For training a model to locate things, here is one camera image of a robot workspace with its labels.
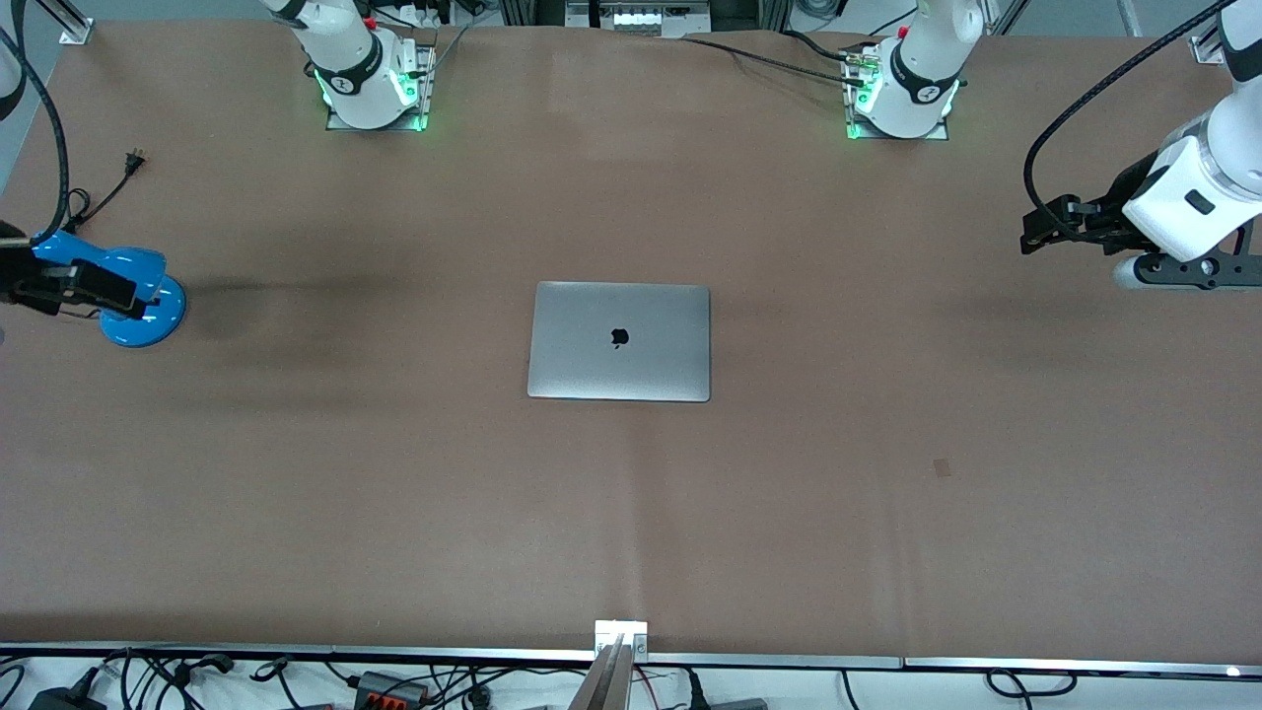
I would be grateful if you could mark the grey laptop computer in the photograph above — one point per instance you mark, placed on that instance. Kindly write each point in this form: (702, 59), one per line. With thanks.
(618, 345)

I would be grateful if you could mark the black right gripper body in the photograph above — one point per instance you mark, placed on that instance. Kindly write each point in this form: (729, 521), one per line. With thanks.
(22, 279)

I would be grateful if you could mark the blue desk lamp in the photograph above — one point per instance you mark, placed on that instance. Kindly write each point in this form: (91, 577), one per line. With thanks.
(158, 316)

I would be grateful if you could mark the metal table edge rail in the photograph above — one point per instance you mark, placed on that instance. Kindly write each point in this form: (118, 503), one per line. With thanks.
(296, 651)

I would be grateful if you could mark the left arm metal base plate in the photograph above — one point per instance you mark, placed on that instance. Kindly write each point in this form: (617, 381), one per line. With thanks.
(852, 108)

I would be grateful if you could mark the aluminium camera mount profile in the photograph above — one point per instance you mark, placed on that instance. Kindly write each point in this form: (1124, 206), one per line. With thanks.
(603, 685)

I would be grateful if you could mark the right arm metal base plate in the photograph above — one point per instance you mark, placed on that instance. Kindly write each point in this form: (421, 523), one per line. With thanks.
(426, 69)

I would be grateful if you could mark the black power adapter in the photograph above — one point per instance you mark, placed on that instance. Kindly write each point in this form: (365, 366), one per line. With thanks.
(64, 698)

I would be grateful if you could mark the grey power strip box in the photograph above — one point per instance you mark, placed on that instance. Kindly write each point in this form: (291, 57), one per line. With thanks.
(639, 18)

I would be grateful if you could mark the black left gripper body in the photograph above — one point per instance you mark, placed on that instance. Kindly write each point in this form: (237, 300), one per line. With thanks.
(1121, 207)

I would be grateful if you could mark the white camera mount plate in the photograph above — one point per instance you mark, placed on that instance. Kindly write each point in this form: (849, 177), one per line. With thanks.
(621, 629)

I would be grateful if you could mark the orange and black connector box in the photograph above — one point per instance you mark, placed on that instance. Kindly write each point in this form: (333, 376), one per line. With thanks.
(389, 687)

